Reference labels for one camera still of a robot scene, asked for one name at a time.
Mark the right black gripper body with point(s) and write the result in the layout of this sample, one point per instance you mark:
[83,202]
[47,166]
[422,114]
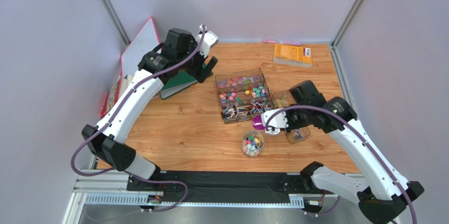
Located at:
[292,123]

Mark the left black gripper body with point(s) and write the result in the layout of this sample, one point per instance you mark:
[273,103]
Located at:
[194,64]

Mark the purple plastic scoop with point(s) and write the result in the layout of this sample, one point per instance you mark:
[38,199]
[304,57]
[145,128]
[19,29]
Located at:
[258,123]

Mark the three-compartment clear candy box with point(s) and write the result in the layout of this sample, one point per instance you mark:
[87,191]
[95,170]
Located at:
[243,95]

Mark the clear plastic jar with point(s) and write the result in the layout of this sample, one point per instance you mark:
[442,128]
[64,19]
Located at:
[252,144]

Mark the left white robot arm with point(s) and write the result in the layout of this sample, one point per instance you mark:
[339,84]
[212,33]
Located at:
[181,51]

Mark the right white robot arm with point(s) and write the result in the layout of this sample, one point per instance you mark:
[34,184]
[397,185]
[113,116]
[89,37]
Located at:
[384,193]

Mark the green binder folder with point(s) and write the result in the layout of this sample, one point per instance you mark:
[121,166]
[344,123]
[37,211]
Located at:
[177,84]

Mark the silver round jar lid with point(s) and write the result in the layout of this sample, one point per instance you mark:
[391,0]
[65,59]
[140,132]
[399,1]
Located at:
[272,131]

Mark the red-framed whiteboard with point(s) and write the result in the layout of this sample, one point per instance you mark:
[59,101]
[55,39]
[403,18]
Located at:
[145,40]

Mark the orange book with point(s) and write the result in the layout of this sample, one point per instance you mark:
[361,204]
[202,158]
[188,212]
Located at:
[292,55]

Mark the stack of books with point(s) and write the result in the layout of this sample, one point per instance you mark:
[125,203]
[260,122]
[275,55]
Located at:
[115,92]

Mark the black base mat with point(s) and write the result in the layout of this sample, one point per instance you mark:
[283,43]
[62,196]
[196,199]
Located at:
[226,187]

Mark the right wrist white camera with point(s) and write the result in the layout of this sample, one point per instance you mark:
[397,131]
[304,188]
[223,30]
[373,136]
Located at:
[275,118]

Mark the wrist white camera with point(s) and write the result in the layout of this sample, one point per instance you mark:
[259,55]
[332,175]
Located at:
[275,118]
[206,40]

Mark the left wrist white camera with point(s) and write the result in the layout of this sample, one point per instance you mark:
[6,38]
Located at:
[206,40]

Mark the aluminium rail frame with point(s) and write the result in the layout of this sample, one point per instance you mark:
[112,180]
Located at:
[102,196]

